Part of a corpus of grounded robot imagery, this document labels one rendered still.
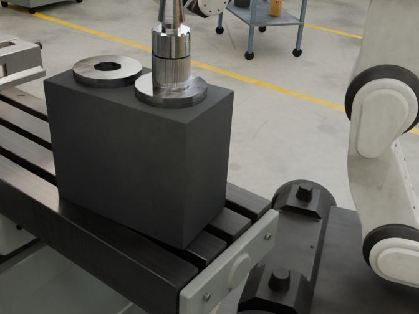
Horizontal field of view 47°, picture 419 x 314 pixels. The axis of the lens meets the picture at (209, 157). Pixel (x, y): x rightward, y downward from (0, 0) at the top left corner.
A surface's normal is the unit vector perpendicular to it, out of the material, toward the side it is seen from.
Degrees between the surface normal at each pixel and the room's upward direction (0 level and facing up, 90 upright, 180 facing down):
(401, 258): 90
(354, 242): 0
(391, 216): 90
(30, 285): 90
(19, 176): 0
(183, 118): 0
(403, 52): 90
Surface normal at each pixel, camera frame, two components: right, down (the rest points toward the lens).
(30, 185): 0.05, -0.86
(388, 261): -0.32, 0.48
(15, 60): 0.81, 0.33
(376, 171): -0.33, 0.79
